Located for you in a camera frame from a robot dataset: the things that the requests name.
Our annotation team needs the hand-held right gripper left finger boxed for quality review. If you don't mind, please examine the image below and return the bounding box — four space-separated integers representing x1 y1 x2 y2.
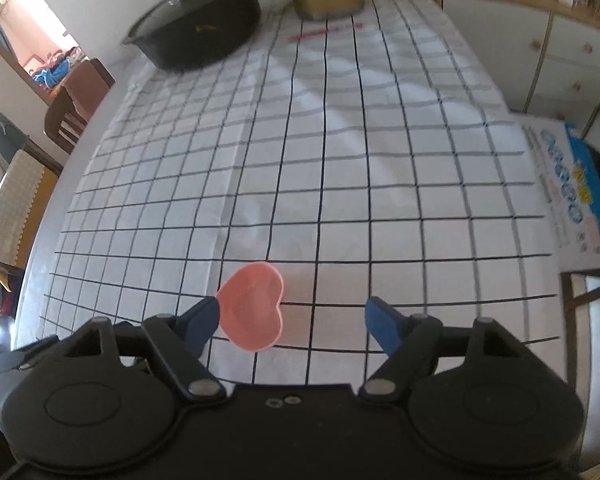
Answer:
86 295 227 401

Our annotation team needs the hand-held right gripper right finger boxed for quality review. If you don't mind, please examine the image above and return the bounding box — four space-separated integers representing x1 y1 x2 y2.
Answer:
357 296 520 397

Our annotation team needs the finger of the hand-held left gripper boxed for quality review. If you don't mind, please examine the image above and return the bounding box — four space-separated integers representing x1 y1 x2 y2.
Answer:
0 335 61 377

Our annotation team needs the pink heart-shaped dish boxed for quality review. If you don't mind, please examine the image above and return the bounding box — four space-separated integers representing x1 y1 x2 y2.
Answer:
215 262 286 352

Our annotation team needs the white checked tablecloth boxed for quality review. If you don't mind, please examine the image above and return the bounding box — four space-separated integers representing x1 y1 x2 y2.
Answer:
39 0 564 387

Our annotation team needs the chair with beige cover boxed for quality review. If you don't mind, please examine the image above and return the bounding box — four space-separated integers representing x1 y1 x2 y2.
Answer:
0 149 57 272

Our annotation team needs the blue white printed box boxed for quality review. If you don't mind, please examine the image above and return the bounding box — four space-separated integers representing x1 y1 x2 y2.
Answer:
522 122 600 268

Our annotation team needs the black cooking pot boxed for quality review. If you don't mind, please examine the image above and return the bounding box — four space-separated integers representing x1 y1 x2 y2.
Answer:
121 0 262 72

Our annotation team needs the pile of clothes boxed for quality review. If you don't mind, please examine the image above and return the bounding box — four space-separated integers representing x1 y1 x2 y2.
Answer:
29 47 87 92

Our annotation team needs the red stick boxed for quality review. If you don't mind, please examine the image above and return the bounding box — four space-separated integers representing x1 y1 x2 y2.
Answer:
287 22 364 44

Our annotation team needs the glass pot lid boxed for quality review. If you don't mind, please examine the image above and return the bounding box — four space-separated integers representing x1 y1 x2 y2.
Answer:
122 0 256 45

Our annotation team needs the white wooden sideboard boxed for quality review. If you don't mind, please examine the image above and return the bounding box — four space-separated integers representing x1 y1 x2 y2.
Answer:
430 0 600 147

